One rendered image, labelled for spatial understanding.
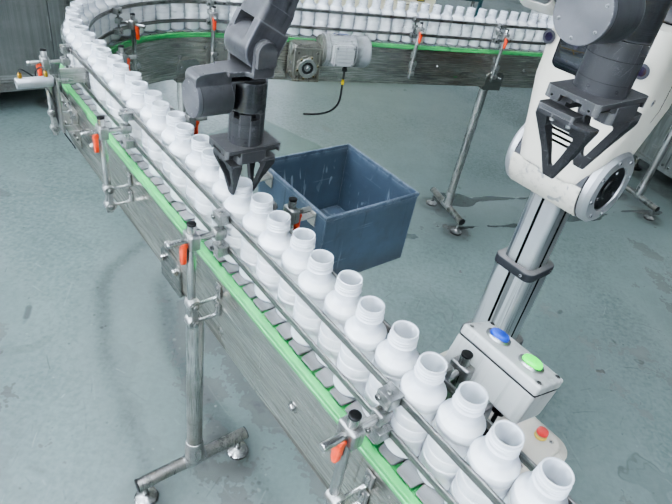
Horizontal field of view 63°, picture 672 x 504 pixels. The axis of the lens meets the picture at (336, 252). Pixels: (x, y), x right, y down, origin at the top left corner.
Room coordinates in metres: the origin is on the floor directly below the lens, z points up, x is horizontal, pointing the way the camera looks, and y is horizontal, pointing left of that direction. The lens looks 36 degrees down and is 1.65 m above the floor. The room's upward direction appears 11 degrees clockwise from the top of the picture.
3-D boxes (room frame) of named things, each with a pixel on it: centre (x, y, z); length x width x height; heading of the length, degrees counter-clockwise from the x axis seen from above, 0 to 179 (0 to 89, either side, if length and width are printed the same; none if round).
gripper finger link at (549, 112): (0.60, -0.23, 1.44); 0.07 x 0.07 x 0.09; 43
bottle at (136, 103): (1.18, 0.50, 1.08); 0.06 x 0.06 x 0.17
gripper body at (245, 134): (0.83, 0.18, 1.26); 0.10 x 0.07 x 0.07; 133
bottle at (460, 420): (0.45, -0.19, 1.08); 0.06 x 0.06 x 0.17
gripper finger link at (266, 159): (0.84, 0.18, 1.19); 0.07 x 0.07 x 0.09; 43
